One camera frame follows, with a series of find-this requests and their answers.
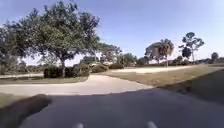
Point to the large spreading tree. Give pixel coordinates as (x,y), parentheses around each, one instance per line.
(61,31)

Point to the small distant tree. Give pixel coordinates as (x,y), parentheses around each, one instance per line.
(214,56)

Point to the low green bush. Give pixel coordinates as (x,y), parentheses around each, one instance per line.
(116,66)

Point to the shaded grass patch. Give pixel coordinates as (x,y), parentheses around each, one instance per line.
(13,108)

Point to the robot's own part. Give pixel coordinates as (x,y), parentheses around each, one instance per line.
(78,125)

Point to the dark leafy tree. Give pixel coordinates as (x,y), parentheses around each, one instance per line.
(6,50)

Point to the tall sparse tree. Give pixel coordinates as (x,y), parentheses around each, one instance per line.
(190,41)

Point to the dark green hedge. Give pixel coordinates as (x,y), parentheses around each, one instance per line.
(78,70)

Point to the dry brown grass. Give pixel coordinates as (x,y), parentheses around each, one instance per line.
(160,77)

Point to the group of distant trees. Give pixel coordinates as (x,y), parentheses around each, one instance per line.
(115,55)

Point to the grass strip under bushes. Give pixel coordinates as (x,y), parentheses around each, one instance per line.
(40,80)

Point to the pale concrete path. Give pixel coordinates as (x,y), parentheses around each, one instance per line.
(100,85)

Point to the cluster of palm trees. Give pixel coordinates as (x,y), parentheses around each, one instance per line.
(161,48)

